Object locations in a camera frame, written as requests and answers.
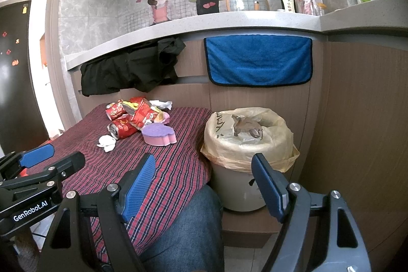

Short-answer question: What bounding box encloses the white trash bin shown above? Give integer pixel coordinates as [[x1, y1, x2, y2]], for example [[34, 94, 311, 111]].
[[212, 164, 265, 213]]

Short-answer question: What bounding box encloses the blue towel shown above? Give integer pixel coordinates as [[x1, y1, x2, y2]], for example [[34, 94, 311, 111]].
[[204, 34, 313, 88]]

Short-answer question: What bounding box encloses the black refrigerator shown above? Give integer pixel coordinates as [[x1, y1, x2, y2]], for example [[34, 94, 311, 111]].
[[0, 0, 49, 155]]

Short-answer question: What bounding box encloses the black cloth on counter edge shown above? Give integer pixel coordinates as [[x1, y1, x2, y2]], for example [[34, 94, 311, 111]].
[[80, 37, 185, 97]]

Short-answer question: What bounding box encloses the white crumpled paper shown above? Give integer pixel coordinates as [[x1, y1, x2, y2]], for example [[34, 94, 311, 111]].
[[149, 100, 173, 110]]

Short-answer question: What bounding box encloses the jeans leg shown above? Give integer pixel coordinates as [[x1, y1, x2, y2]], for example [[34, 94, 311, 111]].
[[140, 185, 225, 271]]

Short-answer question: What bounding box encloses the white crumpled tissue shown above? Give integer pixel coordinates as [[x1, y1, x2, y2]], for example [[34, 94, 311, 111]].
[[97, 135, 116, 152]]

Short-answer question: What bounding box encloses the red snack wrapper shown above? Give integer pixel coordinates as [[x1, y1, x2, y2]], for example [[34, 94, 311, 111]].
[[122, 97, 163, 131]]

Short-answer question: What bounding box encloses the beige bin liner bag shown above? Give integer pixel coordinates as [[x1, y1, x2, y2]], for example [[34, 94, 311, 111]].
[[200, 107, 300, 173]]

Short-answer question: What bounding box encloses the crushed red soda can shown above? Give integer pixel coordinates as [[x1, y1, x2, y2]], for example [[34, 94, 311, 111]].
[[107, 118, 137, 140]]

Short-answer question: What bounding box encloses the red plaid tablecloth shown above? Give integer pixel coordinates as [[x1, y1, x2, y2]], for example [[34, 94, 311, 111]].
[[26, 103, 213, 265]]

